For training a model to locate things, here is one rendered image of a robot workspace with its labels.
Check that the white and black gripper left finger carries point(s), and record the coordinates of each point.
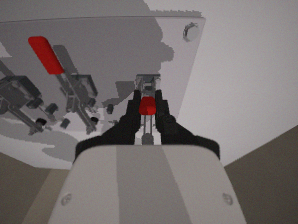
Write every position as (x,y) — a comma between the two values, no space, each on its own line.
(123,133)

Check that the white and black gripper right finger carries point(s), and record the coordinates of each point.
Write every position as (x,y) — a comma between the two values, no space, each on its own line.
(173,133)

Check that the grey fixture plate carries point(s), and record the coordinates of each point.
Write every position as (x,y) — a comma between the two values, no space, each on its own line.
(112,50)

